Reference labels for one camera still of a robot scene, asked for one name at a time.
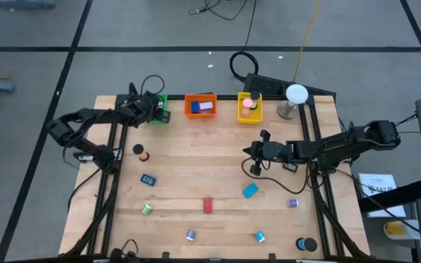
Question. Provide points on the purple white charger plug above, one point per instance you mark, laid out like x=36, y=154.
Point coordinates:
x=293, y=203

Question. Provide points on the black digital thermometer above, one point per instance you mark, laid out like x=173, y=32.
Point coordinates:
x=291, y=168

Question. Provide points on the white mushroom lamp brass base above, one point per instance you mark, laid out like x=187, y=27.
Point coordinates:
x=297, y=94

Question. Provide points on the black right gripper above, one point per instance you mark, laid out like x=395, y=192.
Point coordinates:
x=276, y=151

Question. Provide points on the purple spool bottom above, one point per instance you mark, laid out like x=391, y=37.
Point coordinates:
x=190, y=234

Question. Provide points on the white yellow container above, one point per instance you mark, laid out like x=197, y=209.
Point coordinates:
x=397, y=229

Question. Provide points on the teal eraser block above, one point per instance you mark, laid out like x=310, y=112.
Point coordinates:
x=250, y=190

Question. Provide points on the white paper sheet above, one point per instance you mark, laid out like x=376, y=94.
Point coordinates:
x=378, y=182

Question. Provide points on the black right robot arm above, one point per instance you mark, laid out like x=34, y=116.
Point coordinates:
x=342, y=140

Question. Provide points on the black mesh computer case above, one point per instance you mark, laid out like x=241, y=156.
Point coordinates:
x=265, y=84

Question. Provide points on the orange plastic basket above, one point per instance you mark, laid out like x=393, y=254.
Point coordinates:
x=199, y=116

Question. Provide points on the blue eraser block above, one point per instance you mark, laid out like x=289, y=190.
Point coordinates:
x=195, y=107

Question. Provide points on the green plastic basket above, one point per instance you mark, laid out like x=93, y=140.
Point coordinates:
x=163, y=100

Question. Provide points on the black metal table frame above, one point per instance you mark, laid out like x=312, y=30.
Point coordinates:
x=175, y=97

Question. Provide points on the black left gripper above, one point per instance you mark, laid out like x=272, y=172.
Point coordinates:
x=144, y=106

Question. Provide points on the red eraser block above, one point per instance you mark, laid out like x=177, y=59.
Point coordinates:
x=207, y=205

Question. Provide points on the black hourglass orange sand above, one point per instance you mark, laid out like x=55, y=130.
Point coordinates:
x=137, y=149

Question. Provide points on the teal white charger plug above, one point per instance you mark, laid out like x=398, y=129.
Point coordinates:
x=259, y=237

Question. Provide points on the black hourglass white sand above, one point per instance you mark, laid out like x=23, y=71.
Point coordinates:
x=255, y=95

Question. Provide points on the black flat bar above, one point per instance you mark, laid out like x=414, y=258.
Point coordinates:
x=397, y=196

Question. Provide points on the yellow plastic basket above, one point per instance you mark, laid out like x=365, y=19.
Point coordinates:
x=250, y=119

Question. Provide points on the blue digital thermometer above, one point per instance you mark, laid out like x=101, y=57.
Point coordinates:
x=148, y=179

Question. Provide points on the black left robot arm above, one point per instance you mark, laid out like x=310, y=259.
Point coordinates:
x=97, y=114

